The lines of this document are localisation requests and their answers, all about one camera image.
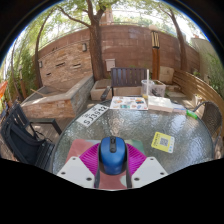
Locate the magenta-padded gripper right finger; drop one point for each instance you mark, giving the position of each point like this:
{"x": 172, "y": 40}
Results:
{"x": 150, "y": 171}

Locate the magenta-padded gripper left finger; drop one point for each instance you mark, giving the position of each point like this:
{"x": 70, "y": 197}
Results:
{"x": 75, "y": 171}

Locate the blue computer mouse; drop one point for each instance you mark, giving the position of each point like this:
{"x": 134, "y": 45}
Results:
{"x": 113, "y": 155}

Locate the floral red mouse pad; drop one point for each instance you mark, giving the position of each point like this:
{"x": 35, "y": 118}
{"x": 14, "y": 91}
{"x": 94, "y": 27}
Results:
{"x": 78, "y": 146}

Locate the yellow card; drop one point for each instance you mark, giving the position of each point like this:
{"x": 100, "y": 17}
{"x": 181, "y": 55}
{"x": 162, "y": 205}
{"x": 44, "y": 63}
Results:
{"x": 163, "y": 142}

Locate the black metal chair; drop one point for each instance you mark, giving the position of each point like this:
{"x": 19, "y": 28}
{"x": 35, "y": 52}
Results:
{"x": 43, "y": 153}

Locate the white licence plate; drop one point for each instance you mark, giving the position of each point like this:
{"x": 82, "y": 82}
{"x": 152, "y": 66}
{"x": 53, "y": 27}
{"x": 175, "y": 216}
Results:
{"x": 91, "y": 115}

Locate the black bag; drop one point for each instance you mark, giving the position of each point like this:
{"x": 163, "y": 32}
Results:
{"x": 20, "y": 143}

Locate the thin pink book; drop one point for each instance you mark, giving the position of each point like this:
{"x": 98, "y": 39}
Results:
{"x": 179, "y": 109}

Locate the green bottle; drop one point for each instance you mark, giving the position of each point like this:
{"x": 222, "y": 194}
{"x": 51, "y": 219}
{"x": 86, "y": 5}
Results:
{"x": 191, "y": 114}

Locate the stone raised planter bed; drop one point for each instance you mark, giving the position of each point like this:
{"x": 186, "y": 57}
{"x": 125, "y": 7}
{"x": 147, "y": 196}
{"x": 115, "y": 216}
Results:
{"x": 50, "y": 105}

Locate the white planter box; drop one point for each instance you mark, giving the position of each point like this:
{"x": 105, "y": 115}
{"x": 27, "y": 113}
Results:
{"x": 159, "y": 89}

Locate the clear plastic cup with straw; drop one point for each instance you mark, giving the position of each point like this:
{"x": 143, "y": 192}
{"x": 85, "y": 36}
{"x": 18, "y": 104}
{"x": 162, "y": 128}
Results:
{"x": 147, "y": 88}

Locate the concrete square planter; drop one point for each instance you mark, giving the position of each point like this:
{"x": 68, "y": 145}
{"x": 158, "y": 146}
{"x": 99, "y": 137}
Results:
{"x": 99, "y": 91}

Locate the dark wooden slatted chair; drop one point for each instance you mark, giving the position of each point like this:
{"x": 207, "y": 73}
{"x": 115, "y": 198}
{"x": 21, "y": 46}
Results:
{"x": 128, "y": 76}

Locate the beige stone block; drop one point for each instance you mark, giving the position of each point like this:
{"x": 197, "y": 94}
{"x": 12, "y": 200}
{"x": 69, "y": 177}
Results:
{"x": 166, "y": 75}

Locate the white electrical box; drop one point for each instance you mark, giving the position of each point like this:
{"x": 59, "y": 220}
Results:
{"x": 110, "y": 64}

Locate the thick tree trunk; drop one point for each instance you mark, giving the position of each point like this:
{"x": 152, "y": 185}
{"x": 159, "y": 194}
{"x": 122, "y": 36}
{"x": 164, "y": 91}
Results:
{"x": 96, "y": 50}

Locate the slim tree trunk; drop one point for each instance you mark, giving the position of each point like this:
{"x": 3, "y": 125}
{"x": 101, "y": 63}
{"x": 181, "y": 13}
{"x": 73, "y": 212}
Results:
{"x": 182, "y": 46}

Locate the black wall lamp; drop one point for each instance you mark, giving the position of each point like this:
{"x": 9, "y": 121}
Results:
{"x": 40, "y": 63}
{"x": 84, "y": 47}

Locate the wooden garden lamp post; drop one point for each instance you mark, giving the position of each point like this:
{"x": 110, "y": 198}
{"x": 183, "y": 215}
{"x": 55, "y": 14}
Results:
{"x": 155, "y": 56}

